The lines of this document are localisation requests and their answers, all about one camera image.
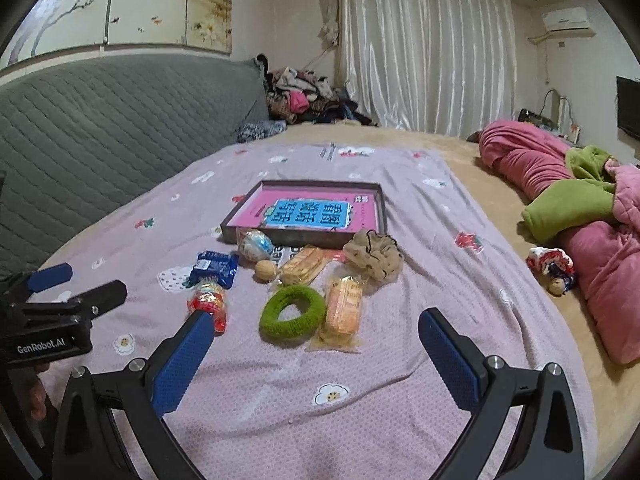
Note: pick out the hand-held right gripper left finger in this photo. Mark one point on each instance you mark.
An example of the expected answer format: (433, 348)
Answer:
(182, 365)

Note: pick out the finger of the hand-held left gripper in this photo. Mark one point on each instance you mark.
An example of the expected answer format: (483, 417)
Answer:
(100, 295)
(50, 277)

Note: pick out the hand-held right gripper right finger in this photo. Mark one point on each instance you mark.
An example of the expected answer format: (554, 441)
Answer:
(450, 360)

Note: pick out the clear toy egg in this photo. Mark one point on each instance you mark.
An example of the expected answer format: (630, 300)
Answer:
(255, 245)
(207, 305)

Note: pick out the green hair scrunchie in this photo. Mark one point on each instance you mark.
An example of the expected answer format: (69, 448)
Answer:
(272, 322)

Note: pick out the blue snack packet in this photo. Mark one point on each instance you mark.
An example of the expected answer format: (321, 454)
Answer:
(214, 269)

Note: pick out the clear biscuit packet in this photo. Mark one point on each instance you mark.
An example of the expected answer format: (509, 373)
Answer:
(302, 266)
(342, 307)

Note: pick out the walnut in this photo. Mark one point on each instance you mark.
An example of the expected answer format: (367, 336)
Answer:
(265, 271)

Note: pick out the beige cloth pouch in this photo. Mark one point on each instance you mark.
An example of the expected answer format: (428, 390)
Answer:
(372, 255)

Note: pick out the shallow grey cardboard box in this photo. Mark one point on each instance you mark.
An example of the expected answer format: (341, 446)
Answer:
(230, 227)

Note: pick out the person's left hand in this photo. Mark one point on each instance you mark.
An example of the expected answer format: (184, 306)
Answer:
(37, 400)

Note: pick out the pink printed blanket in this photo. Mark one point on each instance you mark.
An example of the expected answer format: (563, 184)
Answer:
(400, 310)

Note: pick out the floral scrunchie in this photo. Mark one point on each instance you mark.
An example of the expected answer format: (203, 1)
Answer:
(550, 262)

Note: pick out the grey quilted headboard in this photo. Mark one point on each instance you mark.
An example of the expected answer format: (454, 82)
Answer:
(110, 135)

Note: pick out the tan bed sheet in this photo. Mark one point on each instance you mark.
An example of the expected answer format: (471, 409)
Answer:
(500, 200)

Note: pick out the green fleece blanket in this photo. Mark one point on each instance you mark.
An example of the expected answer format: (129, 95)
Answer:
(565, 205)

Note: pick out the pink and blue book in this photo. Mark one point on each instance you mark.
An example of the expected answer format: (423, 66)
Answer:
(310, 215)

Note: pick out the pink quilt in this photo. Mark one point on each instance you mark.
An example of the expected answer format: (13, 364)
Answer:
(530, 155)

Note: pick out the brown cloth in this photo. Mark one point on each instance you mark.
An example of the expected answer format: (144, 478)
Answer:
(474, 136)

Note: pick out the blue floral cloth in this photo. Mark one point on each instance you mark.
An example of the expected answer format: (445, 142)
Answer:
(257, 131)

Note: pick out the grey desk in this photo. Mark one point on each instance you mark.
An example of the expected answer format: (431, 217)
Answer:
(542, 122)

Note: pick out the pile of clothes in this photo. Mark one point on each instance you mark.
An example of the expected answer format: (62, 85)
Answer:
(305, 95)

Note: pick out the black television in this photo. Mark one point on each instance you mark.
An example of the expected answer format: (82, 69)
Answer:
(629, 107)

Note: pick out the white curtain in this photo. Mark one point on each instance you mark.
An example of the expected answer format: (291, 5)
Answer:
(425, 45)

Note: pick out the white air conditioner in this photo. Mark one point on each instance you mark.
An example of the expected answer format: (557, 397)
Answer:
(567, 20)

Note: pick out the floral wall mural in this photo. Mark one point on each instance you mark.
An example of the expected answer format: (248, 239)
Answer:
(150, 5)

